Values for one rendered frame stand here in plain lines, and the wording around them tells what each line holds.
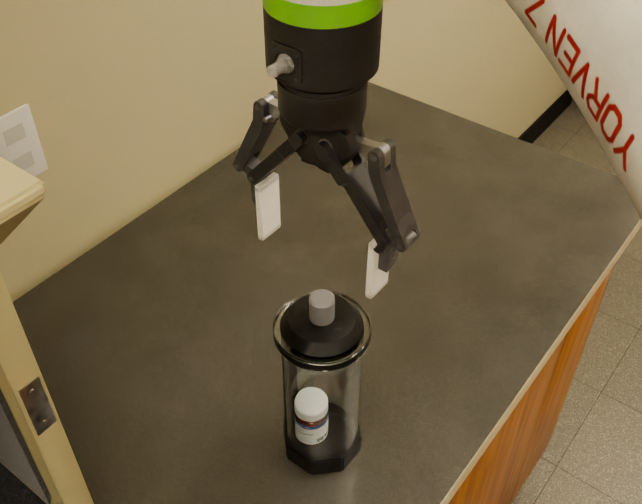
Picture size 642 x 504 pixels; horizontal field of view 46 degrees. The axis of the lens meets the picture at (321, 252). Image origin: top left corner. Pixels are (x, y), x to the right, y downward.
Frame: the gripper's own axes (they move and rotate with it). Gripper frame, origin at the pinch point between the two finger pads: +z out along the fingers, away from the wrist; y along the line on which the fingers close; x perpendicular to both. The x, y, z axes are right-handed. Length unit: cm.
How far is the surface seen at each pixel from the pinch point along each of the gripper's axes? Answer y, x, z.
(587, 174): 4, 76, 33
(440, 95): -56, 131, 65
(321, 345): 2.4, -3.0, 9.8
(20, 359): -13.0, -26.5, 1.0
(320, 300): 0.3, -0.4, 6.6
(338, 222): -24, 37, 34
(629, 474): 34, 91, 127
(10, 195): -2.1, -27.4, -23.4
